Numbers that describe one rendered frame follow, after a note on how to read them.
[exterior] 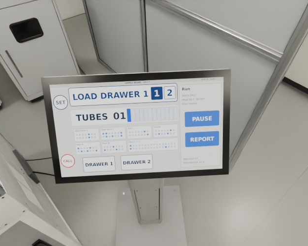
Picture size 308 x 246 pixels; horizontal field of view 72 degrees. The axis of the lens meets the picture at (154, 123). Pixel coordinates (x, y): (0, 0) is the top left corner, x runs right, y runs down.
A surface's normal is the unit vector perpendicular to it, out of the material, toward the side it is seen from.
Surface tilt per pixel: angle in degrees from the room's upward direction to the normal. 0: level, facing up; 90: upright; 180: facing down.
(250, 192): 0
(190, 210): 0
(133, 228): 5
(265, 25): 90
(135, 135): 50
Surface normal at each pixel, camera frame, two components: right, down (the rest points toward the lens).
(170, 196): 0.07, -0.64
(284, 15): -0.77, 0.50
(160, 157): 0.03, 0.18
